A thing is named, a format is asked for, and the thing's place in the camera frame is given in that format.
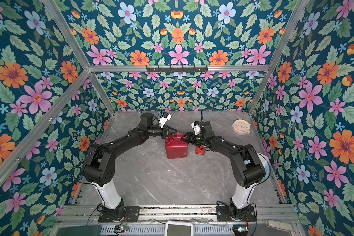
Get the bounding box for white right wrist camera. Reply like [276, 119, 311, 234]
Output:
[191, 123, 201, 135]

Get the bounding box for white tissue paper piece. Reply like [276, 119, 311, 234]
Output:
[258, 154, 270, 181]

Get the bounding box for white power strip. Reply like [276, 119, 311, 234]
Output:
[266, 220, 293, 232]

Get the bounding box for dark green pad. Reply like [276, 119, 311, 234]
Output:
[56, 225, 102, 236]

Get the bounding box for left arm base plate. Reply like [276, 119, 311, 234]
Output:
[98, 206, 140, 223]

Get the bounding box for maroon wrapping paper sheet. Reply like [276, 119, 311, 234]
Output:
[165, 132, 188, 159]

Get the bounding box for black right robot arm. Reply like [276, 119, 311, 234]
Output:
[182, 121, 268, 221]

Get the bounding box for black hook rail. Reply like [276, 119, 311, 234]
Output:
[146, 65, 208, 73]

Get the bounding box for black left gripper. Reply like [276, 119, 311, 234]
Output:
[147, 123, 177, 139]

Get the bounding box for white screen device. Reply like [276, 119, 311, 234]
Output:
[164, 221, 194, 236]

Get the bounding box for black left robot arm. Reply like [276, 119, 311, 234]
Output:
[81, 112, 177, 223]

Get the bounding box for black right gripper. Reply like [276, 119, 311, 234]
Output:
[181, 132, 207, 145]

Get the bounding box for red tape dispenser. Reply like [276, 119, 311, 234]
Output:
[195, 146, 205, 155]

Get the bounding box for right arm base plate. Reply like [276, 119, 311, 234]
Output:
[216, 204, 257, 222]

